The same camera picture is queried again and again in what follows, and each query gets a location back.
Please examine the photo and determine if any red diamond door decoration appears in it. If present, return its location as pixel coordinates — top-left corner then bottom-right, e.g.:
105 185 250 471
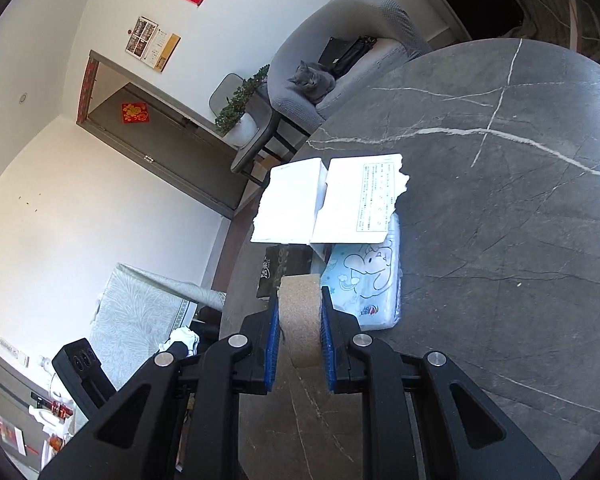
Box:
121 102 151 124

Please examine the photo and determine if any black bag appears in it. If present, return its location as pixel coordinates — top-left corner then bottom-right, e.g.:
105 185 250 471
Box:
317 35 378 78

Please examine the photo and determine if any grey cat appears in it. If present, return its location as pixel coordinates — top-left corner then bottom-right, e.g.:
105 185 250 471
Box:
286 60 337 103

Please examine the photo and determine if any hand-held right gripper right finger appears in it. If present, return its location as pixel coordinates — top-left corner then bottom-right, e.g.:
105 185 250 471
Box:
320 287 561 480

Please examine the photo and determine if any wall calendar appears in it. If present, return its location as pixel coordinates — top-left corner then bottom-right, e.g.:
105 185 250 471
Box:
125 16 182 72

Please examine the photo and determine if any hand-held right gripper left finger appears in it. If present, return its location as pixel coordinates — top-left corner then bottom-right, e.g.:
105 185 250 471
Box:
40 300 283 480

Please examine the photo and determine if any round grey marble table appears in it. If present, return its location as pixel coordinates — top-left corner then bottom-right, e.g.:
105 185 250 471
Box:
219 37 600 480

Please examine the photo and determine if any dark green waste bin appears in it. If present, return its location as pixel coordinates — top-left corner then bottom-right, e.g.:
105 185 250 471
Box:
172 302 227 361

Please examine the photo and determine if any large white paper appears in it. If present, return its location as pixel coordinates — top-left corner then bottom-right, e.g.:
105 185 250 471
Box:
157 327 201 357

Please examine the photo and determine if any grey door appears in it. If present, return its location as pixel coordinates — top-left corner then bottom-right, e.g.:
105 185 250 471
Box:
77 50 246 218

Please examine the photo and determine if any red door banner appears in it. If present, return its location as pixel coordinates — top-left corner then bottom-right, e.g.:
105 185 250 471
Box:
77 57 98 123

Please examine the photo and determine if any torn white cardboard envelope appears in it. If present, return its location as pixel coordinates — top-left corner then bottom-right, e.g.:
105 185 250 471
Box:
250 152 411 246

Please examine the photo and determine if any pale green patterned tablecloth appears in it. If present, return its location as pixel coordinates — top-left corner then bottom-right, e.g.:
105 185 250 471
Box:
96 262 226 361

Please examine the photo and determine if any grey armchair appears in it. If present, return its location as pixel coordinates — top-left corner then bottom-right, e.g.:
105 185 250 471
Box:
267 0 433 136

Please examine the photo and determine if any grey dining chair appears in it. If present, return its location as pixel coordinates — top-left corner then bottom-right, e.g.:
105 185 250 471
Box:
209 72 301 186

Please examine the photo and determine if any black tissue pack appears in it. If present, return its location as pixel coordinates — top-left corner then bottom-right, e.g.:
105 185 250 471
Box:
255 244 315 301

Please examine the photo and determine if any potted bonsai plant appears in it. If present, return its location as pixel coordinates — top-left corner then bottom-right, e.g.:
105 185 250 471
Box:
214 64 271 148

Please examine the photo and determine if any brown cardboard roll core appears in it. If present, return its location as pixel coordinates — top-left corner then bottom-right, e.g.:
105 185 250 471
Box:
277 275 322 368

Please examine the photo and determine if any cartoon print wipes pack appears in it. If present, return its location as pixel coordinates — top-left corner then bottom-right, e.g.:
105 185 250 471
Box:
321 210 403 331

